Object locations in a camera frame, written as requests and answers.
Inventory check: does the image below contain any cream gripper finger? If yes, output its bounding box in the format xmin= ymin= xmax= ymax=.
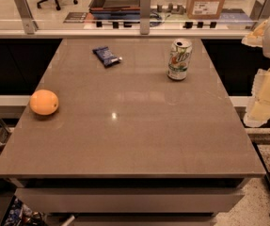
xmin=244 ymin=68 xmax=270 ymax=127
xmin=241 ymin=20 xmax=268 ymax=48

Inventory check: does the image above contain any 7up soda can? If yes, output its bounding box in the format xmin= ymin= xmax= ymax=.
xmin=167 ymin=39 xmax=193 ymax=81

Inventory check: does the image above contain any cardboard box with label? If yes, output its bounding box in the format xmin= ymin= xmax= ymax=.
xmin=186 ymin=0 xmax=225 ymax=19

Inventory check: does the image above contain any blue snack packet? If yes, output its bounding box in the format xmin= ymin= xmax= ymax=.
xmin=92 ymin=46 xmax=122 ymax=68

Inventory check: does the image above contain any orange fruit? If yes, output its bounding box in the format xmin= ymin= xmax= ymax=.
xmin=29 ymin=89 xmax=59 ymax=115

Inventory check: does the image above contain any middle metal glass post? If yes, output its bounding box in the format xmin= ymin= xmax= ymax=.
xmin=140 ymin=0 xmax=151 ymax=35

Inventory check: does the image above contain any left metal glass post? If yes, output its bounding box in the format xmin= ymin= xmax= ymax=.
xmin=14 ymin=0 xmax=38 ymax=35

